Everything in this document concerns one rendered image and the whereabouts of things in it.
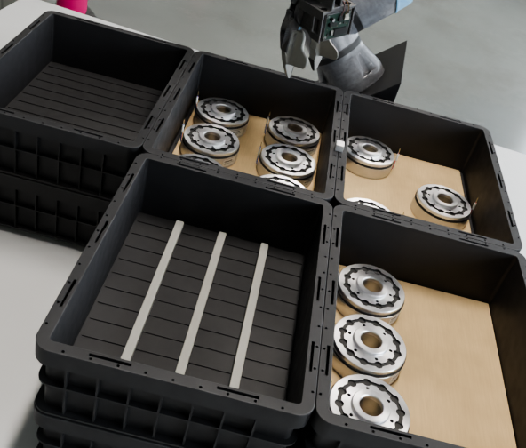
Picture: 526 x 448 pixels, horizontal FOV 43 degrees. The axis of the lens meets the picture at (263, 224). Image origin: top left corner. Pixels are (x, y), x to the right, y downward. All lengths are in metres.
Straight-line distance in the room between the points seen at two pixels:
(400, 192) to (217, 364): 0.57
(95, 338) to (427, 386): 0.44
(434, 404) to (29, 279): 0.64
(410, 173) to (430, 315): 0.40
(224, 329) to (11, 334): 0.32
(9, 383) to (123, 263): 0.22
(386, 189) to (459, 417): 0.50
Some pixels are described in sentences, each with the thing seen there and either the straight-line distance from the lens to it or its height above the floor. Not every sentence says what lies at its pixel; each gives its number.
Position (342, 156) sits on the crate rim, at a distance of 1.14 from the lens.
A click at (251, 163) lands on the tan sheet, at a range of 1.24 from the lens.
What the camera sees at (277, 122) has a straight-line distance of 1.33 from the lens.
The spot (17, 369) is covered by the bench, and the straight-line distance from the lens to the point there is 1.01.
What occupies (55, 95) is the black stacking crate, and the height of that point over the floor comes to 0.83.
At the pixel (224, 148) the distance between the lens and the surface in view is 1.20.
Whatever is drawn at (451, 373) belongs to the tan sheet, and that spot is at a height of 0.83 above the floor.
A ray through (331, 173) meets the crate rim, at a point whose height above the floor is 0.93.
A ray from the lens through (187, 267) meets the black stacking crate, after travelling 0.99.
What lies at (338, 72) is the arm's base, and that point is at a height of 0.89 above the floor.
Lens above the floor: 1.49
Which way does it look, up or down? 37 degrees down
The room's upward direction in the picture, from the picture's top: 16 degrees clockwise
